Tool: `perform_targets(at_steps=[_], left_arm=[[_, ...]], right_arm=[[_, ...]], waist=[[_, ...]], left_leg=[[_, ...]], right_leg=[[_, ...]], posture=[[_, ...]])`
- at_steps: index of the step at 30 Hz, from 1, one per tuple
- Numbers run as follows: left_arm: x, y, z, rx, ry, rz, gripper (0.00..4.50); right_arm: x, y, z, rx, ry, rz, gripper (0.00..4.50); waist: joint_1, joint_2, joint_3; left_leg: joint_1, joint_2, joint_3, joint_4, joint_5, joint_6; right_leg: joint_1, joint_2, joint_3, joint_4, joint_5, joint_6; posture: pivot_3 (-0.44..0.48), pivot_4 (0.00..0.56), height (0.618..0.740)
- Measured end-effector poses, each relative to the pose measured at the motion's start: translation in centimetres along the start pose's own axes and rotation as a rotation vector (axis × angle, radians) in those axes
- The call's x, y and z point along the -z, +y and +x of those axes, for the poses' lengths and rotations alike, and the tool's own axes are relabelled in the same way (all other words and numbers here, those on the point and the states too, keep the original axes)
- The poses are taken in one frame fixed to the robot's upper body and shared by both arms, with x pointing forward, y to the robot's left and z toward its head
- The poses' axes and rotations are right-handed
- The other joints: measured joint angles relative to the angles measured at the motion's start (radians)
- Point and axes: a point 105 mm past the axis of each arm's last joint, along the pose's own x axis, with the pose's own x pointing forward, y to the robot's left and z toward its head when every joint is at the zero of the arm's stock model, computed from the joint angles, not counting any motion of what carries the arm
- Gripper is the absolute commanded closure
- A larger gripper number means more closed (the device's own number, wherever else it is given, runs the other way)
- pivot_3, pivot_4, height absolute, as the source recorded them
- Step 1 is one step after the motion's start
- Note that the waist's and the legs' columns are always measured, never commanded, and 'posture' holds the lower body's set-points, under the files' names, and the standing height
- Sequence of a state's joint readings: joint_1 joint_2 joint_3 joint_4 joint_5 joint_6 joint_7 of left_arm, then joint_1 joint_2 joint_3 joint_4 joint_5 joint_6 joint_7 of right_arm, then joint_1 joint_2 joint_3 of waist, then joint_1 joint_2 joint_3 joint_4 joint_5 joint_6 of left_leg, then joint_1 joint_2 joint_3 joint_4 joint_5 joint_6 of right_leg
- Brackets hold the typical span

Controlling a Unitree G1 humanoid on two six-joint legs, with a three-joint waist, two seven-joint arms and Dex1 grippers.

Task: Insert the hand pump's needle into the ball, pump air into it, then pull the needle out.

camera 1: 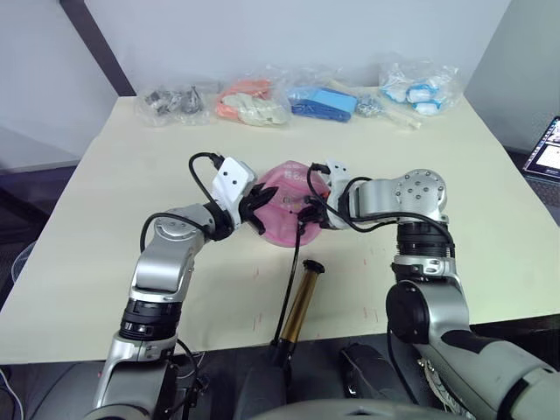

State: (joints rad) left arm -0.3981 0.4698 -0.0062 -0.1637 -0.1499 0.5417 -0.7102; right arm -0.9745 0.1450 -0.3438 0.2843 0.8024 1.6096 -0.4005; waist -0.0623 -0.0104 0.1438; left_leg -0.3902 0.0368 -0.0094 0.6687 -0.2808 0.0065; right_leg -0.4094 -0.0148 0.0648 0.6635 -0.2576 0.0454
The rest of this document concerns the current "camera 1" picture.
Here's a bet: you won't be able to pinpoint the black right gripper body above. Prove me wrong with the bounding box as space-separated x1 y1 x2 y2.
312 192 334 230

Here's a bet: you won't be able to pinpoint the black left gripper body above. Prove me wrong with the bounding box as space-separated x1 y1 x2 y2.
230 185 260 230

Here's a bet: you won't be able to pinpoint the pink deflated ball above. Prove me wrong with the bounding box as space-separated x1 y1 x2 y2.
252 160 330 249

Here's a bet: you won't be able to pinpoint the gold hand pump with hose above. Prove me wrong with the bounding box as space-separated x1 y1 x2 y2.
269 209 327 371

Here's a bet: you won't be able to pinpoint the clear bag of orange gloves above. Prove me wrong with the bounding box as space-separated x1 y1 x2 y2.
213 64 293 130

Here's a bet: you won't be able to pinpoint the clear bag with blue box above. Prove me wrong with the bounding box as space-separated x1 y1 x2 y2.
285 64 359 124

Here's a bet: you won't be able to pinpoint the clear bag of metal screws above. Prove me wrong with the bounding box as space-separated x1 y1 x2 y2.
355 92 388 118

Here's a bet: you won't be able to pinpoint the cream plastic sticks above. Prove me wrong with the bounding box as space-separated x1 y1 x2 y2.
379 99 424 132

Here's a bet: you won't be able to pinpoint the clear bag of black parts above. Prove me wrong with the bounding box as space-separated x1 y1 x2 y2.
136 80 212 129

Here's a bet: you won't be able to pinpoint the clear bag of white rolls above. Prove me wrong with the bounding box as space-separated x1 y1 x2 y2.
377 52 463 118

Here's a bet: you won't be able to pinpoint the dark rounded shape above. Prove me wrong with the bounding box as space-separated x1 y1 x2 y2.
339 342 397 400

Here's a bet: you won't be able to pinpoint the silver robot torso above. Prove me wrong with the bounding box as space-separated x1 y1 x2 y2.
301 399 444 420

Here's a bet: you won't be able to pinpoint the open laptop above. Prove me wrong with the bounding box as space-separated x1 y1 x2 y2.
521 115 560 178

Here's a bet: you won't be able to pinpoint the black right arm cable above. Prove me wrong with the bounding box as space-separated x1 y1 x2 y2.
307 162 457 264

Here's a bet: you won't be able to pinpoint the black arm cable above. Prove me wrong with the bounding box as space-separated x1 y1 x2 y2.
307 162 457 264
140 151 228 253

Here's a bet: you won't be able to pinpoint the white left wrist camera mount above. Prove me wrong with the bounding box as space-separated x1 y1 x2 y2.
211 157 260 214

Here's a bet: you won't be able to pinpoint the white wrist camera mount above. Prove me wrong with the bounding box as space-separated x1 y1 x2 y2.
211 157 260 214
325 157 354 231

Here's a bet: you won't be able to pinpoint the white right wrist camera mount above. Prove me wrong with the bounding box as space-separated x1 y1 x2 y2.
325 157 354 231

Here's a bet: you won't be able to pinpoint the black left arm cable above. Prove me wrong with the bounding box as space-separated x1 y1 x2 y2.
140 151 228 253

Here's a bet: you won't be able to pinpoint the dark diagonal wall beam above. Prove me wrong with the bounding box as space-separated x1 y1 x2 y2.
59 0 137 98

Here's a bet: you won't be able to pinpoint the thin white floor cable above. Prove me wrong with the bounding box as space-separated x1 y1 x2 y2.
0 365 24 415

